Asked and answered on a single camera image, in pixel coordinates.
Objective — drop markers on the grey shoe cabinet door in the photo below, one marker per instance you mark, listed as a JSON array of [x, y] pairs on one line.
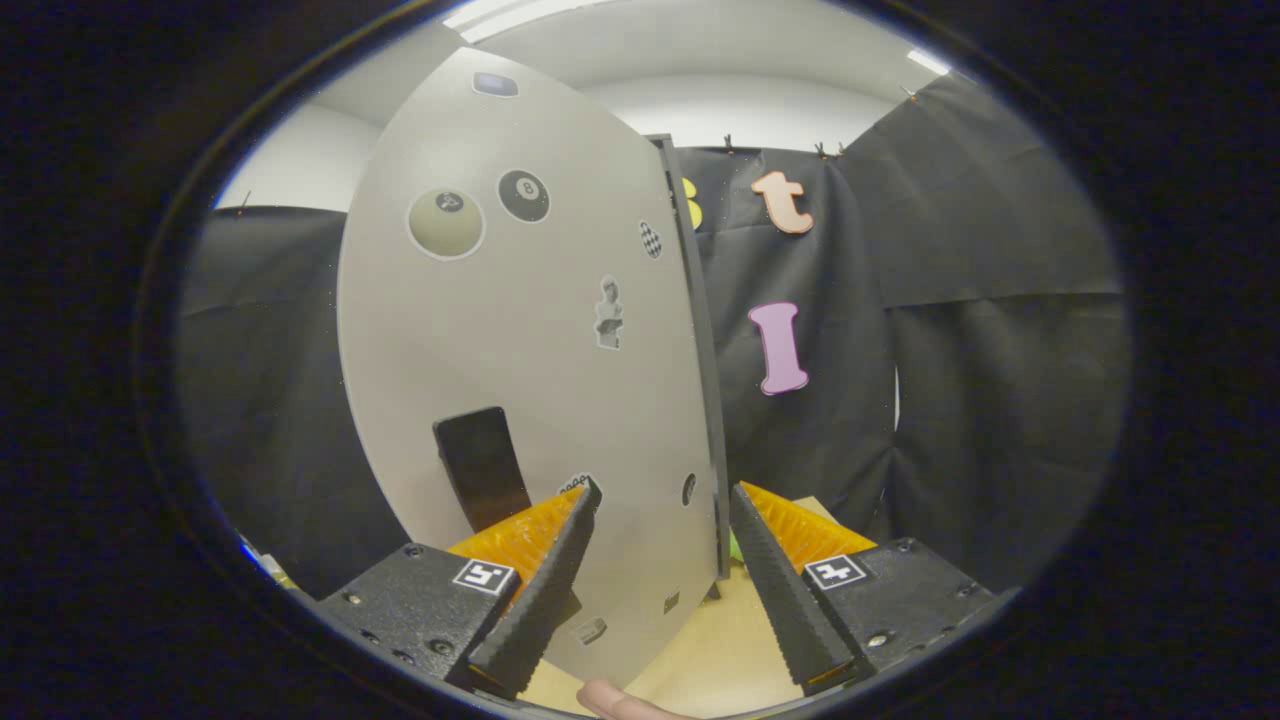
[[520, 330]]

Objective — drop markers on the green plush toy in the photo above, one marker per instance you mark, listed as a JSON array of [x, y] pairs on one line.
[[736, 548]]

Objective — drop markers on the small ceiling light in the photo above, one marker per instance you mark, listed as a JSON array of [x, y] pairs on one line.
[[928, 62]]

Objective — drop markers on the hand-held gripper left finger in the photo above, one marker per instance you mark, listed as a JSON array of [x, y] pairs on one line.
[[545, 600]]

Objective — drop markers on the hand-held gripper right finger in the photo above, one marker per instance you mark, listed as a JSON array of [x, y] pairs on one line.
[[785, 600]]

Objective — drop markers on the black backdrop cloth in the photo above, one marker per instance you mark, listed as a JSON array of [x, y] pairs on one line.
[[1000, 400]]

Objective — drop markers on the long ceiling light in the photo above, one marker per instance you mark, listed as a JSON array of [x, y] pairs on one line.
[[510, 15]]

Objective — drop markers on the grey shoe cabinet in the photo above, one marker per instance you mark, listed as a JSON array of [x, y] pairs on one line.
[[712, 400]]

